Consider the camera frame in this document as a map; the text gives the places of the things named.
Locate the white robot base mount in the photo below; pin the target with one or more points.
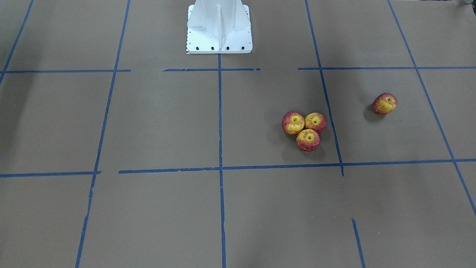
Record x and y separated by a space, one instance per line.
218 26

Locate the front red yellow apple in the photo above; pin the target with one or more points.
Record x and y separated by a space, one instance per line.
308 140

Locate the back red yellow apple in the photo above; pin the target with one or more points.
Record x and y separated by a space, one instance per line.
315 121

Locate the lone red yellow apple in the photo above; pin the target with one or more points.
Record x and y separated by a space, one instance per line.
384 103

